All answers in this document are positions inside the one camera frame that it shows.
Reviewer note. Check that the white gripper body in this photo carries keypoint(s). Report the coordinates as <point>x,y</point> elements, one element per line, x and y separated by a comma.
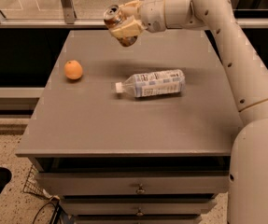
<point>151,13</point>

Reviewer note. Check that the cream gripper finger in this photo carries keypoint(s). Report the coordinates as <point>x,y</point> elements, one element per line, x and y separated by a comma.
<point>130,27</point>
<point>132,8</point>

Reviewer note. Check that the orange soda can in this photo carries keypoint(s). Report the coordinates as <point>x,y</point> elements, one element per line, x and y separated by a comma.
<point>113,17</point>

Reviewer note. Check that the clear plastic water bottle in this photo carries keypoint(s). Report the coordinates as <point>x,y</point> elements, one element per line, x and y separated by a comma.
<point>152,83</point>

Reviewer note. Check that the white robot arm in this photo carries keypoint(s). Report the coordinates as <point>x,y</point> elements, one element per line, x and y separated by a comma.
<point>247,76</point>

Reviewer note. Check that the orange fruit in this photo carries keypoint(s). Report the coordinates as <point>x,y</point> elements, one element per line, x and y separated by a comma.
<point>73,70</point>

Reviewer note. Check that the grey drawer cabinet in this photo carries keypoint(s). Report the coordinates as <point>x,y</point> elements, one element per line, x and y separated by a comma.
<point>84,126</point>

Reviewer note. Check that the top grey drawer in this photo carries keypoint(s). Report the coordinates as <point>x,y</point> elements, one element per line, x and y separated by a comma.
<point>80,184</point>

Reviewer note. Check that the grey drawer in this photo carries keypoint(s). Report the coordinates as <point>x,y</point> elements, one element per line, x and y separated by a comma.
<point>129,207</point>
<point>80,184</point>

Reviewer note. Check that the brass top drawer knob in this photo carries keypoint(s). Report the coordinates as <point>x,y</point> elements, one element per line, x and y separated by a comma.
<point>140,190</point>

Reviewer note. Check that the brass drawer knob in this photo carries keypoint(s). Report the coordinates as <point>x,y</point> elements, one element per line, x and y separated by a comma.
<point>140,190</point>
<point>139,212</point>

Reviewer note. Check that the wire mesh basket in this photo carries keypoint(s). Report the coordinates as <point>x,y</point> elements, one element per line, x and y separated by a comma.
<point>32,187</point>

